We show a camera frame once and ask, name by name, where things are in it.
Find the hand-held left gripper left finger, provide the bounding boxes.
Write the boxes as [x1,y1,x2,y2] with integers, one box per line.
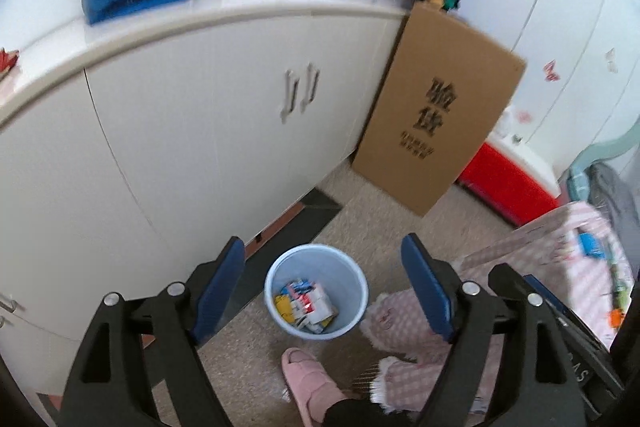
[59,235,247,427]

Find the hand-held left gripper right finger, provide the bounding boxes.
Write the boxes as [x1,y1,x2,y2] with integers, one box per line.
[401,233,586,427]

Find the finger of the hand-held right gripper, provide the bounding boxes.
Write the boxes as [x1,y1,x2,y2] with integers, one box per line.
[522,274,571,323]

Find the blue snack wrapper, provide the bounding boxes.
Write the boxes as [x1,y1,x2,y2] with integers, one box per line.
[577,233,606,260]

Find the green wrapper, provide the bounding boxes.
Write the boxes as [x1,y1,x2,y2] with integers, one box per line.
[607,252,632,308]

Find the light blue trash bin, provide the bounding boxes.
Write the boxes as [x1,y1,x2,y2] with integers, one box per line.
[264,244,370,341]

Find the pile of colourful wrappers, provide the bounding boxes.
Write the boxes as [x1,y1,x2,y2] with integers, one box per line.
[274,278,338,334]

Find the grey blanket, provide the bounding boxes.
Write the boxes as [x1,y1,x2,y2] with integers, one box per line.
[587,163,640,268]

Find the red storage box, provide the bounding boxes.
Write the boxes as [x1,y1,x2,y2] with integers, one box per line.
[457,134,563,228]

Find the pink slipper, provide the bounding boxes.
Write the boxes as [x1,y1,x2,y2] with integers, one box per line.
[281,347,346,427]

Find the tall cardboard box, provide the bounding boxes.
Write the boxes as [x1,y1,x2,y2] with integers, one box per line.
[351,2,527,218]

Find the cream low cabinet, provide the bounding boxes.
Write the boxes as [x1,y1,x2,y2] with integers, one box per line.
[0,0,416,395]

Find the white plastic bag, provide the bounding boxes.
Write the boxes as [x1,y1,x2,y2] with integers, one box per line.
[495,107,516,140]

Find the red snack packet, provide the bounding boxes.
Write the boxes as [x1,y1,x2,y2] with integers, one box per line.
[0,48,21,75]

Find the mint bunk bed frame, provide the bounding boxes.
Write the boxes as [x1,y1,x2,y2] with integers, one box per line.
[567,127,640,202]

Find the metal cabinet door handle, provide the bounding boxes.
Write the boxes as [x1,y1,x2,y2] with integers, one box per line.
[300,63,321,112]
[280,69,300,124]

